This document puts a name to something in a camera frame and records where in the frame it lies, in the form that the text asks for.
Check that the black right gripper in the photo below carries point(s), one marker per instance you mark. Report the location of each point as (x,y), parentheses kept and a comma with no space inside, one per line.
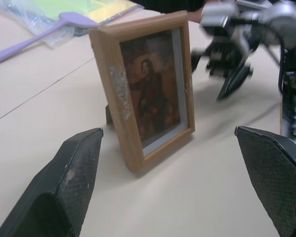
(223,55)

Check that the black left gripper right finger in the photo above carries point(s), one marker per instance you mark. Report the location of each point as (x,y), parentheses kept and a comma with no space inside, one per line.
(273,177)

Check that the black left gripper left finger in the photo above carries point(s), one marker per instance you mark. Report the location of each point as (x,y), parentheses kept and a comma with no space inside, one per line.
(71,177)

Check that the wooden picture frame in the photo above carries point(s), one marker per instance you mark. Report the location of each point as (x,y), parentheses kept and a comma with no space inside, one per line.
(128,98)

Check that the person's bare hand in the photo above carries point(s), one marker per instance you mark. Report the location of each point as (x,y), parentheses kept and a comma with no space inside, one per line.
(195,16)

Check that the person's black sleeve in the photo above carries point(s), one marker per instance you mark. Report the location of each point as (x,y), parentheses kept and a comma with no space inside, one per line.
(167,4)

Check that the yellow paper sheet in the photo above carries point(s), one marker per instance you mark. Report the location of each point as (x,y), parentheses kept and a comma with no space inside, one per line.
(108,12)

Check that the clear plastic bag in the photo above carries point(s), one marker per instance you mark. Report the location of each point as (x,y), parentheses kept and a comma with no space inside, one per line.
(56,37)

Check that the purple silicone spatula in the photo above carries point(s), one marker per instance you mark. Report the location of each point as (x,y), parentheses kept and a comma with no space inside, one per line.
(71,21)

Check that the green paper sheet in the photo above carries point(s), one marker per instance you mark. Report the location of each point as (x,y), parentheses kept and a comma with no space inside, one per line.
(64,6)

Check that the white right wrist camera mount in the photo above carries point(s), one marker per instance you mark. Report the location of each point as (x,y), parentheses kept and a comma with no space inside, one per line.
(215,17)

